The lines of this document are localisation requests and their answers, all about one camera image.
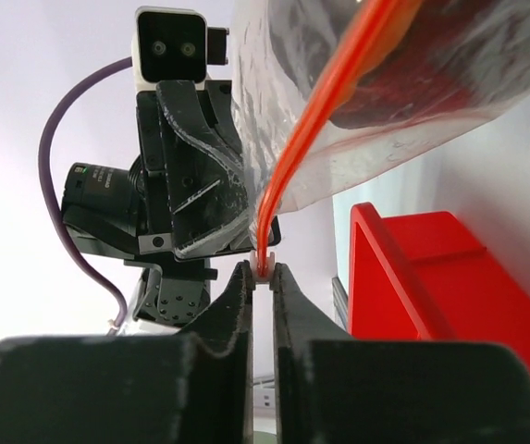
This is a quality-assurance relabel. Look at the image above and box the dark purple fake fruit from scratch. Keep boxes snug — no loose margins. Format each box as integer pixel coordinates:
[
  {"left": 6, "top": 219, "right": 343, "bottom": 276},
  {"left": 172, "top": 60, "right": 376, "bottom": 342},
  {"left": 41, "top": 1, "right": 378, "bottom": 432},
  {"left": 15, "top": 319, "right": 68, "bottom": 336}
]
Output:
[{"left": 330, "top": 1, "right": 530, "bottom": 130}]

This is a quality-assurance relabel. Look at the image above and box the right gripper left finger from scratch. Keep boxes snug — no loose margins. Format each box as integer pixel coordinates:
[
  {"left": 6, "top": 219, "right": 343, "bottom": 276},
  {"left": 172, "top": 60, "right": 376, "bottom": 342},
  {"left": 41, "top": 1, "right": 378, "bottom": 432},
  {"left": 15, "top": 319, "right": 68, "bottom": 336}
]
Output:
[{"left": 0, "top": 262, "right": 253, "bottom": 443}]

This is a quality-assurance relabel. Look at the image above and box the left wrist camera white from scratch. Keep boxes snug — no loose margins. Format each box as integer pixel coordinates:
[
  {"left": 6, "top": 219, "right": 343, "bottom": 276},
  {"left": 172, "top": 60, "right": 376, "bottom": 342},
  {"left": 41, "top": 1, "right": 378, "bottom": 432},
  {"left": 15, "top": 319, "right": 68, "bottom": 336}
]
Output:
[{"left": 131, "top": 6, "right": 229, "bottom": 93}]

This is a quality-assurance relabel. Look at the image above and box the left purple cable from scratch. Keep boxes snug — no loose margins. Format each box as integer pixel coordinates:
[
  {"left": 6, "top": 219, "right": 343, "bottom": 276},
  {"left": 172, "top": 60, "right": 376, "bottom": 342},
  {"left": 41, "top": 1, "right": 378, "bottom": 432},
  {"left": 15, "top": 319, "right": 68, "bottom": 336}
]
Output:
[{"left": 37, "top": 55, "right": 136, "bottom": 332}]

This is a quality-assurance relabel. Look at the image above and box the clear zip top bag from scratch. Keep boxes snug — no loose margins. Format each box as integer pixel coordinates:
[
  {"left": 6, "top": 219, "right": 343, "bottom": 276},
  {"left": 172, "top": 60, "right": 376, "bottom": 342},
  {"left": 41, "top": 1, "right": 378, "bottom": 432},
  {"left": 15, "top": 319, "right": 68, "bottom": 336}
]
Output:
[{"left": 229, "top": 0, "right": 530, "bottom": 283}]

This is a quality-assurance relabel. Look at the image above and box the red plastic tray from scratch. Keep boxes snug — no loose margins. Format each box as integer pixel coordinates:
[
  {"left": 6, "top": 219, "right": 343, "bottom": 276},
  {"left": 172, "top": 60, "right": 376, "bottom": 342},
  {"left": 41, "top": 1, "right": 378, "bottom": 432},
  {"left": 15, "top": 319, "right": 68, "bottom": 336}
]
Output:
[{"left": 348, "top": 203, "right": 530, "bottom": 353}]

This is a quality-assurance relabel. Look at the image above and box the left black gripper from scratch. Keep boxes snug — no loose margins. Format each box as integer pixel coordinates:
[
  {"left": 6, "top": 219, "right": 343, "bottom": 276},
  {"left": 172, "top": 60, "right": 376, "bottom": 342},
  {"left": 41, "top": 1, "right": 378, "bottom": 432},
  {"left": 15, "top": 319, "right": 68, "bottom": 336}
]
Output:
[{"left": 134, "top": 78, "right": 282, "bottom": 274}]

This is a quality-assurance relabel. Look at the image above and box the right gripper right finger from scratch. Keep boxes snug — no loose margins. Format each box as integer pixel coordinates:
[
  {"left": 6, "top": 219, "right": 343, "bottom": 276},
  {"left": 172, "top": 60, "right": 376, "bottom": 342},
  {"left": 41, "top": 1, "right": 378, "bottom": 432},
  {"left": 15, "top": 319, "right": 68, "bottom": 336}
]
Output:
[{"left": 272, "top": 264, "right": 530, "bottom": 443}]

